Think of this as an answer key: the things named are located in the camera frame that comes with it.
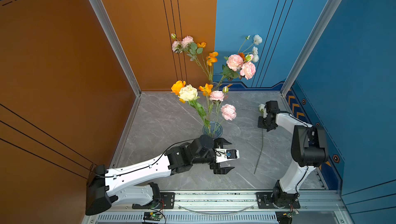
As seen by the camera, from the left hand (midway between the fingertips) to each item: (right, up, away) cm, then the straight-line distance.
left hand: (231, 152), depth 65 cm
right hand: (+25, +8, +33) cm, 42 cm away
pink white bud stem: (-2, +17, +3) cm, 18 cm away
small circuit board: (-36, -31, +5) cm, 48 cm away
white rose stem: (+27, +18, +35) cm, 48 cm away
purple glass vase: (-7, +8, +14) cm, 17 cm away
